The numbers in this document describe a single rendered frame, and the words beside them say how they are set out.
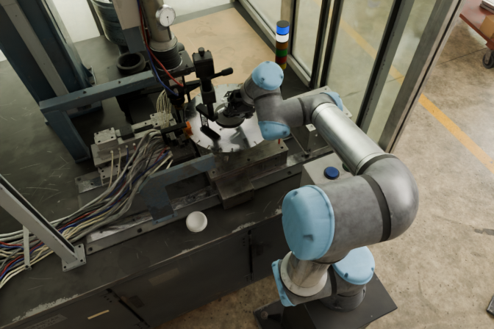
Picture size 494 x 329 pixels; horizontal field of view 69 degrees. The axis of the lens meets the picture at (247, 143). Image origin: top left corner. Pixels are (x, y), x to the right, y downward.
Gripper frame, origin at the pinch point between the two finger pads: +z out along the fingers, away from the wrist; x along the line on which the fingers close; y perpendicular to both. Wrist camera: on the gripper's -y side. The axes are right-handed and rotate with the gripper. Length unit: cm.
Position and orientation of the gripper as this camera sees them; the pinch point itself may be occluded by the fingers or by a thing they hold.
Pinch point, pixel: (239, 111)
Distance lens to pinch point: 124.2
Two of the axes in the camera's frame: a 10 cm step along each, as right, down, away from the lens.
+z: -3.0, 2.1, 9.3
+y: -9.3, 1.5, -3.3
